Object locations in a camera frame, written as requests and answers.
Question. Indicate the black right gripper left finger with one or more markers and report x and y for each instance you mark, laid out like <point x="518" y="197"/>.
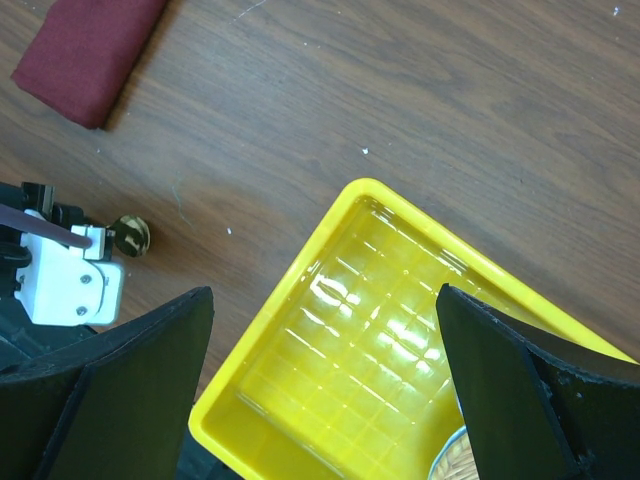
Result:
<point x="114" y="405"/>

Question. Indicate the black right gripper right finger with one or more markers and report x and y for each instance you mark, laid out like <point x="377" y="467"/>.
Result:
<point x="537" y="406"/>

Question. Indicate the gold spoon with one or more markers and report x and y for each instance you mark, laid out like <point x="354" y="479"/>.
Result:
<point x="132" y="235"/>

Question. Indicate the dark red cloth napkin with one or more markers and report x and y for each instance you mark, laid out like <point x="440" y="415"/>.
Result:
<point x="81" y="57"/>

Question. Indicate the yellow plastic tray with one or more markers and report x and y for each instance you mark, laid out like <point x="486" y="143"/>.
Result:
<point x="342" y="374"/>

